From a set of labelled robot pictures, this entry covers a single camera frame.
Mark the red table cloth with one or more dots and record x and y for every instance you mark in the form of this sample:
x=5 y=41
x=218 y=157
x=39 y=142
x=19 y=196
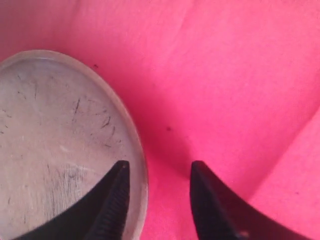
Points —
x=234 y=83

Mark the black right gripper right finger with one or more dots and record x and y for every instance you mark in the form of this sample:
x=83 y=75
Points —
x=219 y=213

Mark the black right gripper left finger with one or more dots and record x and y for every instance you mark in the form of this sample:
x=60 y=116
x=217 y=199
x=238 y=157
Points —
x=100 y=215

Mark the brown wooden plate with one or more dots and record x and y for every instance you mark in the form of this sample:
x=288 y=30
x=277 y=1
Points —
x=62 y=128

